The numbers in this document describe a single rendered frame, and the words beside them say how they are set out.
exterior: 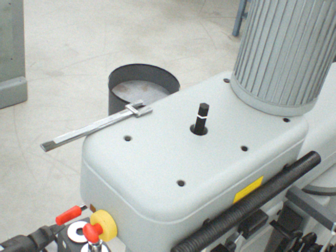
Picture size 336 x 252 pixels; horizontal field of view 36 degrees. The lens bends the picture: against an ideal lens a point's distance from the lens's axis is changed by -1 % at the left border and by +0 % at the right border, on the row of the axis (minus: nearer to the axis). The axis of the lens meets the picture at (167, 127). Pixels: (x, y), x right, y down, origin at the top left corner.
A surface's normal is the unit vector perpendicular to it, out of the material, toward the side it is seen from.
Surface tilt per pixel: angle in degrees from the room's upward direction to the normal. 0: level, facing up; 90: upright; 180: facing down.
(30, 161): 0
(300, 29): 90
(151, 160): 0
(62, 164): 0
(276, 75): 90
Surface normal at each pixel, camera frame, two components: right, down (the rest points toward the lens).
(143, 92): 0.15, -0.77
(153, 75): -0.23, 0.54
